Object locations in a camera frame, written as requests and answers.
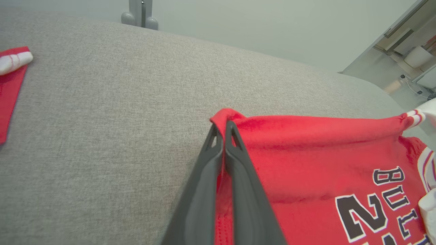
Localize grey partition post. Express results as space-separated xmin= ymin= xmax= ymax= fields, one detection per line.
xmin=121 ymin=0 xmax=144 ymax=27
xmin=143 ymin=0 xmax=159 ymax=31

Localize red Bulls 23 shorts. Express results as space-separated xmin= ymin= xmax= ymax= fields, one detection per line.
xmin=0 ymin=46 xmax=34 ymax=145

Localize thin floor cable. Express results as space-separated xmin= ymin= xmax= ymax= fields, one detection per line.
xmin=400 ymin=74 xmax=435 ymax=101

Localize white cylindrical bin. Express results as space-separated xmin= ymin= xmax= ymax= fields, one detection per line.
xmin=404 ymin=46 xmax=435 ymax=68

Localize grey fabric sofa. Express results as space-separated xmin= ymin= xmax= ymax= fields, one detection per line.
xmin=0 ymin=7 xmax=436 ymax=245

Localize red white-trimmed Bulls jersey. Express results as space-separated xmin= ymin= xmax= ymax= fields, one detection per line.
xmin=209 ymin=98 xmax=436 ymax=245

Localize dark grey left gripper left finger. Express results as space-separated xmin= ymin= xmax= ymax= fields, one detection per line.
xmin=160 ymin=123 xmax=224 ymax=245

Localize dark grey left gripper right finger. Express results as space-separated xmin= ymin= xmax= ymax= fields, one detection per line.
xmin=224 ymin=120 xmax=287 ymax=245

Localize slanted grey metal frame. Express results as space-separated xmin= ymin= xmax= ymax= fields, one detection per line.
xmin=339 ymin=0 xmax=436 ymax=99

